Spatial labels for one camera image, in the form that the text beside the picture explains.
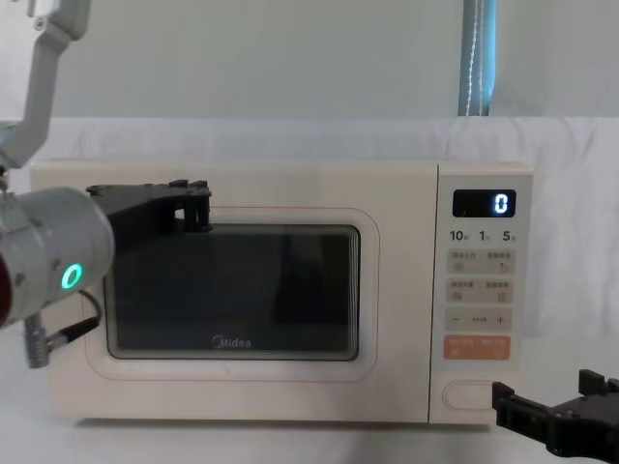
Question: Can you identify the white curtain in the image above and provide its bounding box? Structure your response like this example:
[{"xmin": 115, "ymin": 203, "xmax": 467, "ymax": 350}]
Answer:
[{"xmin": 0, "ymin": 0, "xmax": 619, "ymax": 120}]

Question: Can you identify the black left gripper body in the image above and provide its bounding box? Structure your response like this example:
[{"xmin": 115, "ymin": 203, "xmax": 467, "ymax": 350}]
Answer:
[{"xmin": 86, "ymin": 182, "xmax": 188, "ymax": 252}]

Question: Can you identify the grey striped post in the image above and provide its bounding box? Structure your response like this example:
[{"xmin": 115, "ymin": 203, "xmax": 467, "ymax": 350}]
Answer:
[{"xmin": 457, "ymin": 0, "xmax": 500, "ymax": 118}]

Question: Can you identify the cream microwave oven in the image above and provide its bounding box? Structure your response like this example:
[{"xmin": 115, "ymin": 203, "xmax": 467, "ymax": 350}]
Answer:
[{"xmin": 29, "ymin": 159, "xmax": 537, "ymax": 427}]

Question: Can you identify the oven control panel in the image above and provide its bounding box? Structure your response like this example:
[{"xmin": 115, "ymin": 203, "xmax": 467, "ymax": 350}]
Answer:
[{"xmin": 437, "ymin": 163, "xmax": 536, "ymax": 422}]

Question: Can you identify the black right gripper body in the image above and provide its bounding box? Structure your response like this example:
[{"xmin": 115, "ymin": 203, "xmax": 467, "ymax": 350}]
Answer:
[{"xmin": 545, "ymin": 391, "xmax": 619, "ymax": 458}]

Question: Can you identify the thin dark cable silver plug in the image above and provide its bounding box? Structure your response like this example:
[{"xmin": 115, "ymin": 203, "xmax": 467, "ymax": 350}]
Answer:
[{"xmin": 23, "ymin": 288, "xmax": 103, "ymax": 369}]

